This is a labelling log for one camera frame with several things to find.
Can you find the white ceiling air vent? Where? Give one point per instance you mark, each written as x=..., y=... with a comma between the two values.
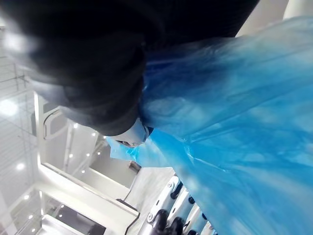
x=55, y=122

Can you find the white shelf unit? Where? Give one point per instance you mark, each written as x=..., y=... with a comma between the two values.
x=80, y=193

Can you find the small dark box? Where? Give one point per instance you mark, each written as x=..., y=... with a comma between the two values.
x=135, y=165

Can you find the blue plastic rubbish bag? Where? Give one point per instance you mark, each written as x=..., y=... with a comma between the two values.
x=232, y=122

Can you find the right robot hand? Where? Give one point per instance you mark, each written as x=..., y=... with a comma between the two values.
x=93, y=61

